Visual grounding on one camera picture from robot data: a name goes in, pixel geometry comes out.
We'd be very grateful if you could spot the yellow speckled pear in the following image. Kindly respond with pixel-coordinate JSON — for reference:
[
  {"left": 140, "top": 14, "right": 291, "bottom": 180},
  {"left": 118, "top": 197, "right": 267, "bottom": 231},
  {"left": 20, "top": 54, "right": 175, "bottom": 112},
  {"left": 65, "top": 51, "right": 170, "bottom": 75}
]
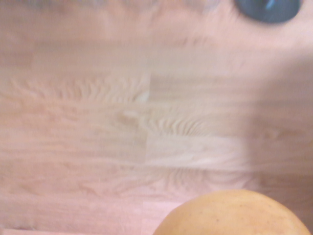
[{"left": 153, "top": 188, "right": 312, "bottom": 235}]

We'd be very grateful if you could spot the dark blue round object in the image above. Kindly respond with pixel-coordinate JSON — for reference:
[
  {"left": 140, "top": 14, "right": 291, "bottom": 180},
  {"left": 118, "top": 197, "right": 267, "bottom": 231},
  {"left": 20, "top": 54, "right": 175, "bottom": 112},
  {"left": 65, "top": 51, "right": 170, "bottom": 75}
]
[{"left": 233, "top": 0, "right": 301, "bottom": 24}]

